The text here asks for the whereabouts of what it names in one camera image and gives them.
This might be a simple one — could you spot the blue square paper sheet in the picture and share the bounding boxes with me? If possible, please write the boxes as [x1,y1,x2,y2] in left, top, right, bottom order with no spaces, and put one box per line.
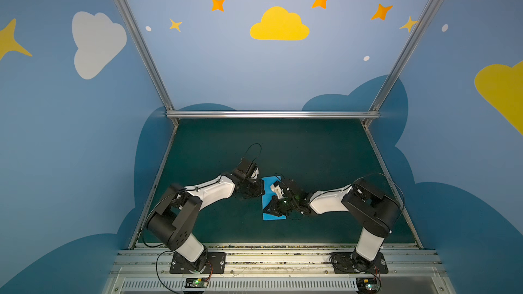
[261,176,286,221]

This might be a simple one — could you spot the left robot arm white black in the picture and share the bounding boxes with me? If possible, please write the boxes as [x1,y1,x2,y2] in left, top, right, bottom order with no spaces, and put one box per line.
[144,158,265,271]

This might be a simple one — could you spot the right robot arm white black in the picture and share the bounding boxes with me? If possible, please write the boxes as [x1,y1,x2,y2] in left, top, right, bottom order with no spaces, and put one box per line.
[263,176,403,265]

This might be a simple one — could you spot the back horizontal aluminium bar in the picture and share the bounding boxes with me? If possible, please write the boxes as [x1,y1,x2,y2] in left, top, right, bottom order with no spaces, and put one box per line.
[166,110,380,120]

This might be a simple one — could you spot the right green circuit board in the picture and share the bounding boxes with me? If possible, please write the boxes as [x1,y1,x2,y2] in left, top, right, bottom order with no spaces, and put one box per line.
[356,278,379,293]

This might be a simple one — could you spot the green circuit board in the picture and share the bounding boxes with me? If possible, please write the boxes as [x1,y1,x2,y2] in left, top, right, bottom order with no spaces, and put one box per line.
[356,278,379,293]
[185,278,209,289]

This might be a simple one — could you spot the left green circuit board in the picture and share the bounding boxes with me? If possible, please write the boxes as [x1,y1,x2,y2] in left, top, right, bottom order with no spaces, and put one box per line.
[185,278,209,289]

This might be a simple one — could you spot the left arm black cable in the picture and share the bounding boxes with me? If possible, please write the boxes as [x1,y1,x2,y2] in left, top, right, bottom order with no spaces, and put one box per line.
[140,142,263,294]

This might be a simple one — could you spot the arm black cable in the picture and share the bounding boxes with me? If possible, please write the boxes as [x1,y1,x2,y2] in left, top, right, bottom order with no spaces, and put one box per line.
[140,142,263,294]
[274,172,406,293]

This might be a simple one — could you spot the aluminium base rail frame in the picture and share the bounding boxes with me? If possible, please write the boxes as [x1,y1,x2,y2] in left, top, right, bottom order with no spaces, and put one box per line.
[103,243,456,293]

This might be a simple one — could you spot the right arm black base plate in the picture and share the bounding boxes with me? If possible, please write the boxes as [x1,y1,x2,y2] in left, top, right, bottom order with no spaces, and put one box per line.
[329,251,389,274]

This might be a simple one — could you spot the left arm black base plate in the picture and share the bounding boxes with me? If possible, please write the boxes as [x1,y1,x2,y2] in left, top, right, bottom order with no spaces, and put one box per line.
[169,252,226,274]

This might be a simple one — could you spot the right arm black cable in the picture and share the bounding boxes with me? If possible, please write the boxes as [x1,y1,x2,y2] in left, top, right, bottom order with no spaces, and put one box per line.
[274,172,406,293]

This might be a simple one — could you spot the left slanted aluminium post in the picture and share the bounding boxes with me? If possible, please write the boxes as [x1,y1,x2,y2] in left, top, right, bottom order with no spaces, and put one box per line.
[113,0,175,112]

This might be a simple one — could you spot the slanted aluminium post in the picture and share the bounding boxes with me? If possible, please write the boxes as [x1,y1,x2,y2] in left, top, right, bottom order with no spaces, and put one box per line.
[113,0,175,112]
[369,0,445,114]

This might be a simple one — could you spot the right slanted aluminium post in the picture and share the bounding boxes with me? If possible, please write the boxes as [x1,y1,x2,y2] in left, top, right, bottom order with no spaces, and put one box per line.
[369,0,445,114]

